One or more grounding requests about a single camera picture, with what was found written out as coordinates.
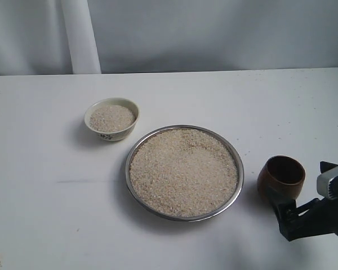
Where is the large steel basin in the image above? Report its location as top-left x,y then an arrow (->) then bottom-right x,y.
125,124 -> 245,222

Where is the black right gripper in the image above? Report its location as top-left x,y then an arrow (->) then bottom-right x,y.
266,161 -> 338,241

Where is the brown wooden cup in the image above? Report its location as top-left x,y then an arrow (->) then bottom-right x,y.
257,155 -> 305,201

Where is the rice in small bowl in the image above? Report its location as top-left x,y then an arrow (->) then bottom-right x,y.
89,105 -> 136,133

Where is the white backdrop curtain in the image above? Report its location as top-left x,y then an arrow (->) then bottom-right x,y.
0,1 -> 338,75

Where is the rice in steel basin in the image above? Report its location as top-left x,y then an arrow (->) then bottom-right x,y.
129,128 -> 239,218

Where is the small cream floral bowl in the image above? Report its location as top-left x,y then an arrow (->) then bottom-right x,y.
84,97 -> 139,142

